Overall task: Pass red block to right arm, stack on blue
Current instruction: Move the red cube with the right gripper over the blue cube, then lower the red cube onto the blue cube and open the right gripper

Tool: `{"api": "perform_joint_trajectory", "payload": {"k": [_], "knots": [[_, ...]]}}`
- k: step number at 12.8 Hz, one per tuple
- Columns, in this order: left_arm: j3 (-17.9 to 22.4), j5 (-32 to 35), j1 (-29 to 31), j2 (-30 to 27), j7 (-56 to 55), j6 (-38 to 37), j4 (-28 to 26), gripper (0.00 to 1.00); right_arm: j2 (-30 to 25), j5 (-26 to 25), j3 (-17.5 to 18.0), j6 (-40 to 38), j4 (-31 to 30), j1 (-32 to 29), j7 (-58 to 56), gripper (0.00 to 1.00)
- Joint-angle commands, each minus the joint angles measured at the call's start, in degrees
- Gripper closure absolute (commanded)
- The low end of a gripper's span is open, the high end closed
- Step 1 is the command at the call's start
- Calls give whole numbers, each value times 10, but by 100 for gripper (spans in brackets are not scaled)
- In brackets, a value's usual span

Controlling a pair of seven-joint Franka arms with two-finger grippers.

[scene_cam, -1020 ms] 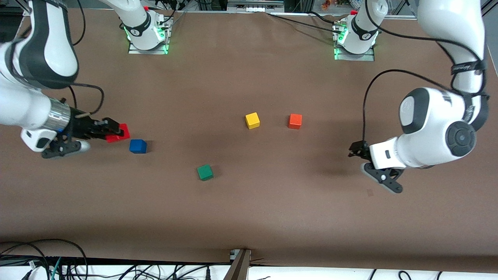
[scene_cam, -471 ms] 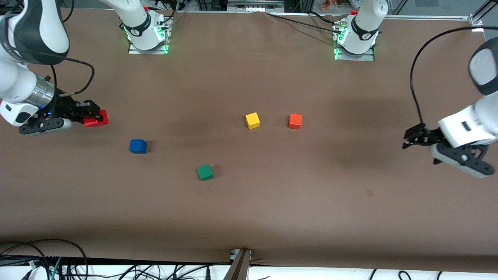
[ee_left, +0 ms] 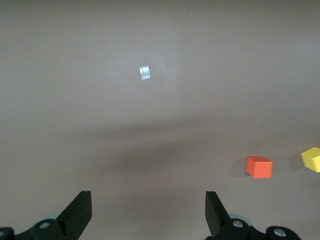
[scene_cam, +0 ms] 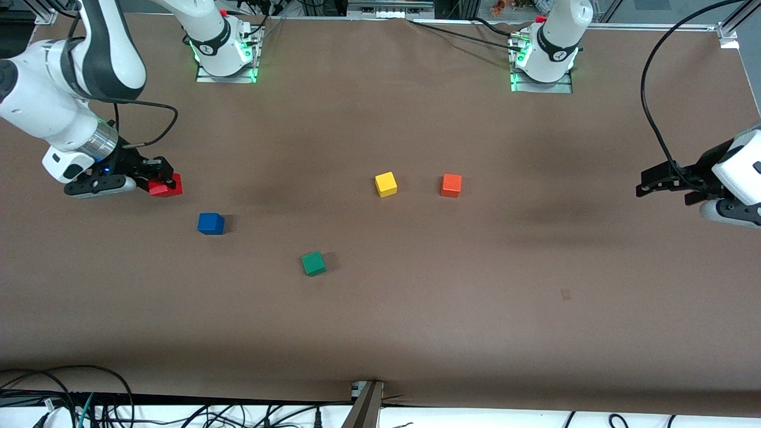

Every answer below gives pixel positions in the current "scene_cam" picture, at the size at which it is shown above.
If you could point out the red wooden cube block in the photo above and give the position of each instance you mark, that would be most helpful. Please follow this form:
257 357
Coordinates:
169 189

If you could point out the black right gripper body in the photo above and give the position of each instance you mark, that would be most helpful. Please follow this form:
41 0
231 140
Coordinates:
126 159

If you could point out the green wooden cube block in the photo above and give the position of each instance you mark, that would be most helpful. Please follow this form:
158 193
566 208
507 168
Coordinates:
313 264

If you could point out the aluminium profile post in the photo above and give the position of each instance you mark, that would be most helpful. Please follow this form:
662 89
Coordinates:
364 410

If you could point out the small silver clamp bracket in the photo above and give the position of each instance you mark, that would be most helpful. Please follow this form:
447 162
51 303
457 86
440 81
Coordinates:
358 389

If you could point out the blue wooden cube block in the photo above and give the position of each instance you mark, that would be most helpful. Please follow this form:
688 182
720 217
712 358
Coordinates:
210 223

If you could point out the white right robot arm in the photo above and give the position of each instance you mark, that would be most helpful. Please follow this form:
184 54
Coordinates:
35 101

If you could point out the small orange object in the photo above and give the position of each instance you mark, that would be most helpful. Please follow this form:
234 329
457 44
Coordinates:
498 7

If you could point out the orange wooden cube block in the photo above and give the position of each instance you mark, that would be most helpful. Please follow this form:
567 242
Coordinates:
450 185

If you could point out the aluminium corner bracket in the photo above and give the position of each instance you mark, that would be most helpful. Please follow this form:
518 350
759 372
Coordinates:
726 35
46 16

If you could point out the white power strip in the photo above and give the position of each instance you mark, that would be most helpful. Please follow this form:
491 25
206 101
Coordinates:
389 10

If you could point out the brown paper table cover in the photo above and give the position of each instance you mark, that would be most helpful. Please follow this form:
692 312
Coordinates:
380 327

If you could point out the aluminium frame rail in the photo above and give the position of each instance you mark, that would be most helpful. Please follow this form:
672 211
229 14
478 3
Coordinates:
654 26

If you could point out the yellow wooden cube block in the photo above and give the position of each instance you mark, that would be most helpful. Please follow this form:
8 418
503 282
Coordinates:
386 184

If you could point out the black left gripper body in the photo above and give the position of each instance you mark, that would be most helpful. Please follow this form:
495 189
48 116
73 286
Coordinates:
706 163

